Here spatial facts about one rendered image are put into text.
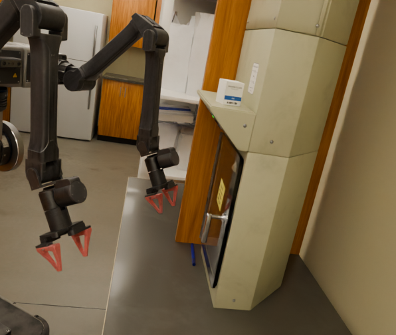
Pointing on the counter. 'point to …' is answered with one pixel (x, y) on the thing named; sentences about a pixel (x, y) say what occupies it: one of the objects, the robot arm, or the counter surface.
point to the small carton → (230, 92)
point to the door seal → (232, 213)
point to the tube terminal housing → (275, 158)
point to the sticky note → (220, 194)
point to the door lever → (209, 224)
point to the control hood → (231, 119)
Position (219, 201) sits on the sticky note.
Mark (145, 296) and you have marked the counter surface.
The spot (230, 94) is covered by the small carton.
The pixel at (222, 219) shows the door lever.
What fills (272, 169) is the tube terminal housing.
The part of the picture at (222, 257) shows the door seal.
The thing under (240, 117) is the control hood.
